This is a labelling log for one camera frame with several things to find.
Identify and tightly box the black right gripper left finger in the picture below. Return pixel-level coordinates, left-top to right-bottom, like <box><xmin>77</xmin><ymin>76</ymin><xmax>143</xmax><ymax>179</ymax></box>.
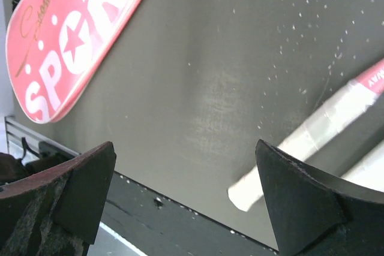
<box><xmin>1</xmin><ymin>141</ymin><xmax>116</xmax><ymax>255</ymax></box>

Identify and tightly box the pink racket bag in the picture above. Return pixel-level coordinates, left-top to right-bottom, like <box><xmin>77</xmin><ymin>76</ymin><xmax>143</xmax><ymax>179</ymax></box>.
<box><xmin>5</xmin><ymin>0</ymin><xmax>142</xmax><ymax>124</ymax></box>

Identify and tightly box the pink badminton racket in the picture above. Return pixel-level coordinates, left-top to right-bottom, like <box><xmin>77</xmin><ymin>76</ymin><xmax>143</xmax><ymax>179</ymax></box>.
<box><xmin>342</xmin><ymin>141</ymin><xmax>383</xmax><ymax>192</ymax></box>
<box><xmin>227</xmin><ymin>60</ymin><xmax>383</xmax><ymax>212</ymax></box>

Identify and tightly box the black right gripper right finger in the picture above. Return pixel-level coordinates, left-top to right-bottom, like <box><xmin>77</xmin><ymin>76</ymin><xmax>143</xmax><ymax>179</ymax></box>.
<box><xmin>255</xmin><ymin>140</ymin><xmax>383</xmax><ymax>255</ymax></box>

